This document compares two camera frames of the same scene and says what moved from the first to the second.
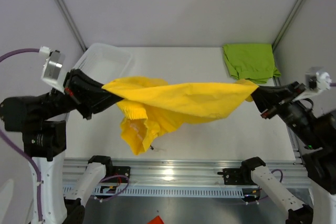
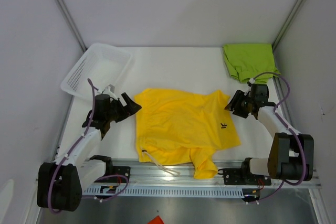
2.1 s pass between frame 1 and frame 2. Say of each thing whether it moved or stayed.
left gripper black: moved
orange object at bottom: stayed
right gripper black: moved
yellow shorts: moved
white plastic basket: stayed
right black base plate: stayed
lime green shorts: stayed
